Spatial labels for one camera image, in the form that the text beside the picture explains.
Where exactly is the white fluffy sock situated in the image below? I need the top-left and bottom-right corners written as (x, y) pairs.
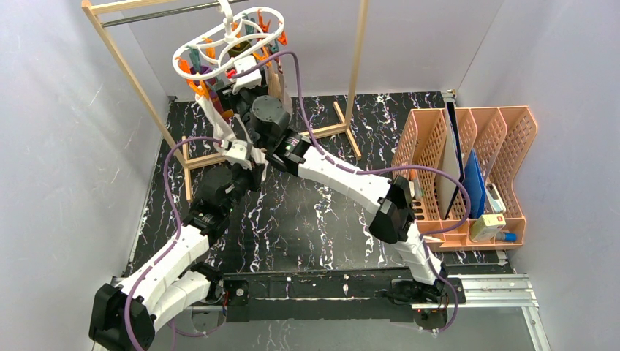
top-left (194, 94), bottom-right (268, 180)

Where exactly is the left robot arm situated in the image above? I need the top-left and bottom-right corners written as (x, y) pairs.
top-left (88, 164), bottom-right (265, 350)

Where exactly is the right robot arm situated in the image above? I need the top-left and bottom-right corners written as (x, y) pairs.
top-left (216, 70), bottom-right (441, 285)

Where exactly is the white plastic clip hanger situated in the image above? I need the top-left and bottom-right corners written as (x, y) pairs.
top-left (172, 1), bottom-right (286, 80)

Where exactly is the beige purple striped sock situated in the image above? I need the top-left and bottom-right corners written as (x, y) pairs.
top-left (266, 61), bottom-right (293, 116)

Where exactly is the metal hanging rod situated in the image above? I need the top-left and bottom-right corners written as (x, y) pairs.
top-left (102, 1), bottom-right (221, 28)

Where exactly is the white board in organizer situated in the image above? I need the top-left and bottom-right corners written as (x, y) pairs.
top-left (436, 102), bottom-right (464, 219)

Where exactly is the blue folder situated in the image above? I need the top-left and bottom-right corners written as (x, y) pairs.
top-left (462, 149), bottom-right (486, 219)

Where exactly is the small yellow white box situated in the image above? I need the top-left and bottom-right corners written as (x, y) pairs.
top-left (469, 214), bottom-right (506, 242)

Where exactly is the orange plastic desk organizer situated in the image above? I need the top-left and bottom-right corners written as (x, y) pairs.
top-left (391, 106), bottom-right (537, 252)

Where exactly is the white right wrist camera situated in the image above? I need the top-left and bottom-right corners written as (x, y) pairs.
top-left (227, 56), bottom-right (265, 95)

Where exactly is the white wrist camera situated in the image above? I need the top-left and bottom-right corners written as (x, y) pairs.
top-left (220, 139), bottom-right (253, 170)
top-left (227, 56), bottom-right (265, 95)

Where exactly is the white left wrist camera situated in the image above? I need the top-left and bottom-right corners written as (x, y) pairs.
top-left (220, 139), bottom-right (253, 170)

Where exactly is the wooden clothes rack frame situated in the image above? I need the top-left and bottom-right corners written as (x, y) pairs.
top-left (81, 0), bottom-right (371, 203)

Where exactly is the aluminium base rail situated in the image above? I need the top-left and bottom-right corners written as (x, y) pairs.
top-left (102, 273), bottom-right (540, 311)

